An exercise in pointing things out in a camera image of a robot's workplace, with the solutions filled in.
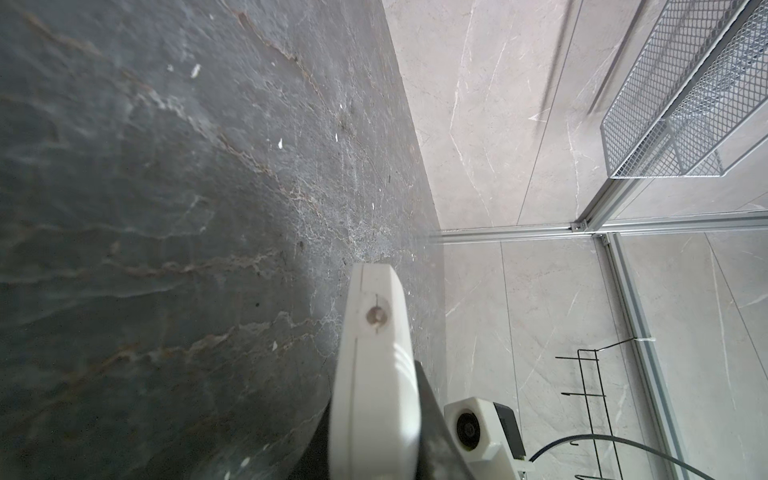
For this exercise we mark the white remote control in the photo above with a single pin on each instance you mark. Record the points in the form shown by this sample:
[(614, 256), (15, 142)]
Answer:
[(375, 414)]

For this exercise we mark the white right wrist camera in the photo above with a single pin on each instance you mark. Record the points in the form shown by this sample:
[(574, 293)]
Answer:
[(488, 439)]

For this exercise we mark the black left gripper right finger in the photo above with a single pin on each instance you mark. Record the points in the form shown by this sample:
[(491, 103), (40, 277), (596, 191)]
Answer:
[(438, 456)]

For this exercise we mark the aluminium frame profile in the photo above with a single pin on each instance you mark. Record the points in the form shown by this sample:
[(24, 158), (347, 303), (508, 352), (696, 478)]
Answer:
[(598, 221)]

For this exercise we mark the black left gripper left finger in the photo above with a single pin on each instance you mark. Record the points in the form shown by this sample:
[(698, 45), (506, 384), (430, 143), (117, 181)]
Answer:
[(313, 463)]

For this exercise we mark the white wire mesh basket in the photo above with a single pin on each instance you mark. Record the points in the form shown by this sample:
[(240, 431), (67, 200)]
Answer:
[(700, 76)]

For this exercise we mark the black wire hook rack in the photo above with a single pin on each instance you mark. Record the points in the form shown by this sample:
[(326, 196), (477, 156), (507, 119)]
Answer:
[(592, 394)]

